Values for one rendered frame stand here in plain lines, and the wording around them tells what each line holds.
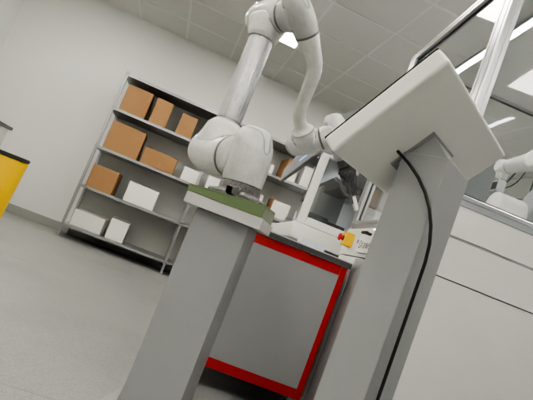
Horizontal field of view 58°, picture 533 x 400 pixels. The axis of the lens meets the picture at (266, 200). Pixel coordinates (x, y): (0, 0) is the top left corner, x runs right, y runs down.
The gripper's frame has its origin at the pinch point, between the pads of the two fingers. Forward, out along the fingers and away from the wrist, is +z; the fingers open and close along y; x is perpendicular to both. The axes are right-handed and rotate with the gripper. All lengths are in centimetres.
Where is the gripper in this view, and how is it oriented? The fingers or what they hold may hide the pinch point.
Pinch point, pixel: (354, 203)
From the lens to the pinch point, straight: 221.4
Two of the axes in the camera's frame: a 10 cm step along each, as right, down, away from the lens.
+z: 2.3, 9.7, -0.3
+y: 9.7, -2.3, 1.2
